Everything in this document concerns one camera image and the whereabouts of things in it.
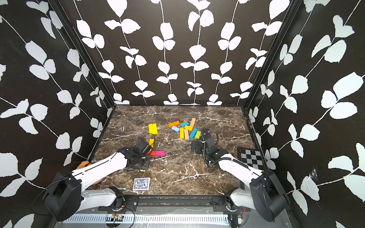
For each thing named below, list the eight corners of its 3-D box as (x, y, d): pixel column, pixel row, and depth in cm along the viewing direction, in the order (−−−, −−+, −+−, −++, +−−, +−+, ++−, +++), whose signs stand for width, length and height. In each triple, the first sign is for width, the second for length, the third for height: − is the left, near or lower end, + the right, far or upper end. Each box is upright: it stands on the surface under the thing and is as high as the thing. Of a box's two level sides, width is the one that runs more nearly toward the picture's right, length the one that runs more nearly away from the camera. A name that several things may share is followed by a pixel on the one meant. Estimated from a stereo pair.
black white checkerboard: (241, 167, 90) (243, 165, 87) (240, 150, 97) (241, 148, 94) (261, 170, 89) (264, 168, 86) (258, 153, 96) (260, 151, 93)
